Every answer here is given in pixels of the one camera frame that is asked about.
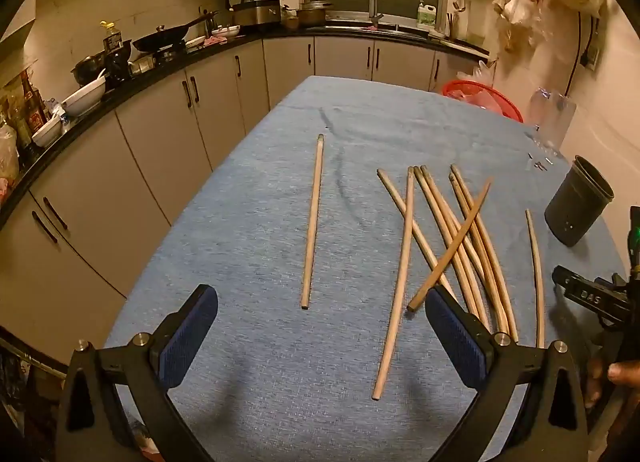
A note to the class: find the clear seasoning box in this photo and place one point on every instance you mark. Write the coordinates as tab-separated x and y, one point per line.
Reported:
142	65

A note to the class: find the small white bowl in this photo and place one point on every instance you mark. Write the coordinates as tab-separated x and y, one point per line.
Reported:
47	132
436	34

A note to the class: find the blue table cloth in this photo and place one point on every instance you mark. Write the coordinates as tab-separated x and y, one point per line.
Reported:
250	242

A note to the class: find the utensil holder with chopsticks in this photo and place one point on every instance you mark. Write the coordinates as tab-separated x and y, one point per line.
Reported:
451	27

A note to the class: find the dark tall kettle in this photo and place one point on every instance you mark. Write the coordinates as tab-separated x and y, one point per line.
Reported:
212	22

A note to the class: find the black chopstick holder cup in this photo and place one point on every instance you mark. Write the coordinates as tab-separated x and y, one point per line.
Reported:
570	212

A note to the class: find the bunch of wooden chopsticks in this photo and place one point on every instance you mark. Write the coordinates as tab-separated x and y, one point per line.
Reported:
409	192

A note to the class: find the pink cloth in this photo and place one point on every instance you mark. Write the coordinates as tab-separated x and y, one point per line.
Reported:
215	41

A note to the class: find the large white bowl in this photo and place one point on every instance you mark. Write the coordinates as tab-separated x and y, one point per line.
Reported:
82	97

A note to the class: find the cutting board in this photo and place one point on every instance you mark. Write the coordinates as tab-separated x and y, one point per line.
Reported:
465	45

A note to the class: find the metal faucet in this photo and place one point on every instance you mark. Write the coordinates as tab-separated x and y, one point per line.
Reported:
374	7

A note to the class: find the gas stove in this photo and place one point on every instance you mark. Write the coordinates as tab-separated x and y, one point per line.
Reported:
160	56

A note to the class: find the white dish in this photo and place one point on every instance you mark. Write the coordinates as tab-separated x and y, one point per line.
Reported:
226	32

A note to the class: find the wall socket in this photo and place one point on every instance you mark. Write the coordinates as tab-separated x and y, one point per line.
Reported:
591	58

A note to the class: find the clear plastic bag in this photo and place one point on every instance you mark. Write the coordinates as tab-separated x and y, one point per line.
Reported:
485	100

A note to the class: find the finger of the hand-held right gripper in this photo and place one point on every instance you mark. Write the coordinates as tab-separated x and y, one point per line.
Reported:
575	287

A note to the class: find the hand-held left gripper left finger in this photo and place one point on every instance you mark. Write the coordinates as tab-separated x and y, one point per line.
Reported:
192	337

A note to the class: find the green detergent bottle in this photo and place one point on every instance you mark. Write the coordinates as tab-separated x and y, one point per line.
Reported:
425	16

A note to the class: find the wooden chopstick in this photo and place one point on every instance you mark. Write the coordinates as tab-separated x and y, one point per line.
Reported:
535	254
312	222

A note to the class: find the grey kitchen counter cabinets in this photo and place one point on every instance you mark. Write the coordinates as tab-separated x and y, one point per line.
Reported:
150	142

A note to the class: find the clear glass cup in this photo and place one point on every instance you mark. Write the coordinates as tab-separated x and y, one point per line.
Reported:
562	122

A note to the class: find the yellow-capped oil bottle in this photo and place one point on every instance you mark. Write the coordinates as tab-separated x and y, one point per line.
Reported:
112	40

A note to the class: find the red plastic basket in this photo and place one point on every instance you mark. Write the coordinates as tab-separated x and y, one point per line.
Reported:
452	88

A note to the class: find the crumpled plastic bag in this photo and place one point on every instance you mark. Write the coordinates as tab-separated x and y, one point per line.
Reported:
7	157

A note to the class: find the small brown jar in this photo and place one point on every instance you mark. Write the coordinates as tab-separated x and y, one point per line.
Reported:
290	20

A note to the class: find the small metal screws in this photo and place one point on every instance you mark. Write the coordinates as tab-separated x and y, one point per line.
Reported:
540	166

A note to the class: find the hanging clear plastic bags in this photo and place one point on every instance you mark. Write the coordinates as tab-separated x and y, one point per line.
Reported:
515	12

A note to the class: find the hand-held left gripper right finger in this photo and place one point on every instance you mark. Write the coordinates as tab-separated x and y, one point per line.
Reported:
452	337

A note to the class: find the black wok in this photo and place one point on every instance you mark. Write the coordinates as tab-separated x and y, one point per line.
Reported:
160	38

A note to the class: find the silver metal box appliance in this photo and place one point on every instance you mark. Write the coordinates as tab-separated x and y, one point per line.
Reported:
255	15

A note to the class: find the black pot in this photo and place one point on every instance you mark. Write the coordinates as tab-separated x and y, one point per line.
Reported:
90	70

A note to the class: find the black jug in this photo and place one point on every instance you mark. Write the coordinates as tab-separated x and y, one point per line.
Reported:
119	65

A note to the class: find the white plastic bag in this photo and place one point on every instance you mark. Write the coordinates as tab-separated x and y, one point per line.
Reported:
477	76

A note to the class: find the cluster of sauce bottles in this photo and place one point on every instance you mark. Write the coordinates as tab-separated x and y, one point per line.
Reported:
35	112

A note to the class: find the brown cooking pot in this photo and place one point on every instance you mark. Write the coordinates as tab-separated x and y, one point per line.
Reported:
315	16

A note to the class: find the white plate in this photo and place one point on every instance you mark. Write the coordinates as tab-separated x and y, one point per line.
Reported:
196	42

